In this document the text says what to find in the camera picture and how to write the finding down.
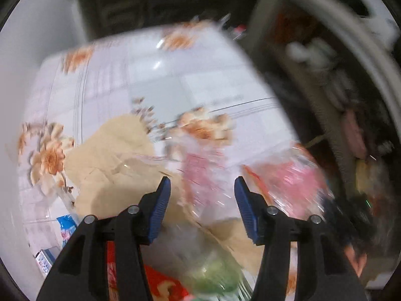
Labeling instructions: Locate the grey metal shelf rack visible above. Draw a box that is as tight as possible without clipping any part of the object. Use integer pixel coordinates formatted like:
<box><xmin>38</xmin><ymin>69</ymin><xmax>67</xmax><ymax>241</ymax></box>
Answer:
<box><xmin>247</xmin><ymin>0</ymin><xmax>401</xmax><ymax>214</ymax></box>

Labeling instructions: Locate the white plastic bag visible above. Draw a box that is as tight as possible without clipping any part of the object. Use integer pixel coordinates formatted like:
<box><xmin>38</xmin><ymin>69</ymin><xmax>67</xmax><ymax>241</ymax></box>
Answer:
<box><xmin>341</xmin><ymin>0</ymin><xmax>397</xmax><ymax>51</ymax></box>

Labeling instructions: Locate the clear bag with green contents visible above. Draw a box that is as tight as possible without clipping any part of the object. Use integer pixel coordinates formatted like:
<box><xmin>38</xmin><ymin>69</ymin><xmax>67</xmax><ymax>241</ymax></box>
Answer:
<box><xmin>163</xmin><ymin>219</ymin><xmax>248</xmax><ymax>298</ymax></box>

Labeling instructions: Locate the blue snack packet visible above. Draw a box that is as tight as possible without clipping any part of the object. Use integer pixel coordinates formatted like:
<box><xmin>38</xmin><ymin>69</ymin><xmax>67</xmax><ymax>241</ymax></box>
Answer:
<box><xmin>56</xmin><ymin>214</ymin><xmax>79</xmax><ymax>248</ymax></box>

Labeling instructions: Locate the pink clear plastic wrapper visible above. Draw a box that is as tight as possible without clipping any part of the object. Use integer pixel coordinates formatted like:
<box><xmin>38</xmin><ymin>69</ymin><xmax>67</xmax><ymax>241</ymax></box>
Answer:
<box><xmin>166</xmin><ymin>132</ymin><xmax>239</xmax><ymax>220</ymax></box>

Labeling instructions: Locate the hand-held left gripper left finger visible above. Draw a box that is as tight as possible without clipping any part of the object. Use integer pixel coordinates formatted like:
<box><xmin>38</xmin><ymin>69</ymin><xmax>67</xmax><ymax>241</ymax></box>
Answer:
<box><xmin>36</xmin><ymin>176</ymin><xmax>172</xmax><ymax>301</ymax></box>

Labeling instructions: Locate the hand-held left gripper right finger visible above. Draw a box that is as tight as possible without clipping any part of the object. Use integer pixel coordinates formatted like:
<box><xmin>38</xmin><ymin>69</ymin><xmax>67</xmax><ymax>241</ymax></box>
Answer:
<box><xmin>234</xmin><ymin>176</ymin><xmax>368</xmax><ymax>301</ymax></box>

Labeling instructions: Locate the pink clear plastic bag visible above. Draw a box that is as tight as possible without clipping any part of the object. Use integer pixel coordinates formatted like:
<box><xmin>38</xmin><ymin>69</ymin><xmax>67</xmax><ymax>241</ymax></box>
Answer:
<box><xmin>241</xmin><ymin>144</ymin><xmax>333</xmax><ymax>223</ymax></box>

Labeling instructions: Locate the person's right hand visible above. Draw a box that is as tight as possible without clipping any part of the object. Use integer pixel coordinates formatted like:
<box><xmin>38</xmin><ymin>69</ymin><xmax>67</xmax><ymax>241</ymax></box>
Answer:
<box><xmin>343</xmin><ymin>245</ymin><xmax>368</xmax><ymax>278</ymax></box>

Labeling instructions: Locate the red packet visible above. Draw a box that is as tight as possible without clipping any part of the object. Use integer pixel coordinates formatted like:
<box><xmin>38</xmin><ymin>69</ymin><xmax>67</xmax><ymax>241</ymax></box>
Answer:
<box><xmin>107</xmin><ymin>241</ymin><xmax>191</xmax><ymax>301</ymax></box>

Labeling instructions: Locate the dark cabinet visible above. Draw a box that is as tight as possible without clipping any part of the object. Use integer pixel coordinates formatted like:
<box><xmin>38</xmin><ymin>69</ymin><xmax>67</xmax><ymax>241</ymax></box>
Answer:
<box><xmin>73</xmin><ymin>0</ymin><xmax>251</xmax><ymax>41</ymax></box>

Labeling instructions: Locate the floral plastic tablecloth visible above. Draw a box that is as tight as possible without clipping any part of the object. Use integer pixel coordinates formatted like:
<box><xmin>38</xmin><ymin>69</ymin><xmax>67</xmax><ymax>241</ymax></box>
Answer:
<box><xmin>6</xmin><ymin>20</ymin><xmax>301</xmax><ymax>301</ymax></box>

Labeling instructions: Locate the pink pouch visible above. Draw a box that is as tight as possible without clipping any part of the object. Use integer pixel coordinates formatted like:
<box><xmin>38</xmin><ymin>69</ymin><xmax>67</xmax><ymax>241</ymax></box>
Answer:
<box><xmin>341</xmin><ymin>110</ymin><xmax>367</xmax><ymax>159</ymax></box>

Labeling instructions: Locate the blue white box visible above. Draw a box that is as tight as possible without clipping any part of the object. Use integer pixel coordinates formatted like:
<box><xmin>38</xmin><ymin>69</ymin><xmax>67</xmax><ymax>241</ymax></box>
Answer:
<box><xmin>34</xmin><ymin>248</ymin><xmax>60</xmax><ymax>276</ymax></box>

